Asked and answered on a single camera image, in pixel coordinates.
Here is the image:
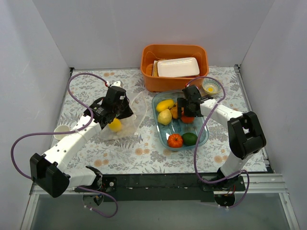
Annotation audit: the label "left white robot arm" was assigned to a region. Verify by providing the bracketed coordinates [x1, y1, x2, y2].
[30, 86, 133, 198]

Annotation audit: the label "yellow mango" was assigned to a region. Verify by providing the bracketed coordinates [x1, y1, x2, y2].
[156, 99, 175, 113]

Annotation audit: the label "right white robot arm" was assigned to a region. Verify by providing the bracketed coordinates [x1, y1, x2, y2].
[177, 85, 266, 191]

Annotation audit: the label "white rectangular tray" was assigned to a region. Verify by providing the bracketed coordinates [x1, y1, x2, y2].
[156, 57, 200, 78]

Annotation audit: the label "clear blue glass dish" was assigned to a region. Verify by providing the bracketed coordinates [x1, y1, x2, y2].
[152, 90, 205, 151]

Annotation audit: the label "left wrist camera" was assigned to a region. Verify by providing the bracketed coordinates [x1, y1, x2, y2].
[105, 81, 122, 88]

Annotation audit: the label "orange plastic basin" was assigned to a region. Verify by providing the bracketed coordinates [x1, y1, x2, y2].
[140, 44, 209, 92]

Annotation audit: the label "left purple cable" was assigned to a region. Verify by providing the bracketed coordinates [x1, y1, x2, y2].
[11, 72, 119, 218]

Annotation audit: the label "brown fried chicken piece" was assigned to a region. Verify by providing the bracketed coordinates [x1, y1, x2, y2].
[170, 102, 178, 119]

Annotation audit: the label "bright yellow lemon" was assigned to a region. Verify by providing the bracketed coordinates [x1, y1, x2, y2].
[108, 118, 122, 132]

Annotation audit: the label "floral tablecloth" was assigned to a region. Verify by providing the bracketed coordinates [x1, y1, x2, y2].
[59, 69, 230, 174]

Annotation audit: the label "tan plates in basin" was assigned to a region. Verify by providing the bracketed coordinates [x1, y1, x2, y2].
[146, 59, 163, 77]

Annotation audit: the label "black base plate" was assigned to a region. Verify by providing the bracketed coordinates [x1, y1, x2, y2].
[75, 173, 246, 206]

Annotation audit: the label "small orange pumpkin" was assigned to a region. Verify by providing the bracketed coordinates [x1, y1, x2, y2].
[167, 133, 183, 148]

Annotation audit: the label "small patterned bowl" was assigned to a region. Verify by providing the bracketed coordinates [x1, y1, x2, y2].
[202, 78, 222, 95]

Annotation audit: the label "pale yellow lemon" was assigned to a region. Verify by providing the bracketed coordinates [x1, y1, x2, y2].
[157, 109, 172, 126]

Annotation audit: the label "clear zip top bag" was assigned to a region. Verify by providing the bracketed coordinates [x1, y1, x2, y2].
[99, 92, 147, 141]

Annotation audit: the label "orange fruit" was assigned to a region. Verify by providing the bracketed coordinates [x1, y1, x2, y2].
[181, 115, 195, 124]

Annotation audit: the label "white cup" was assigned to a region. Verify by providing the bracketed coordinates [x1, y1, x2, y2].
[53, 125, 70, 140]

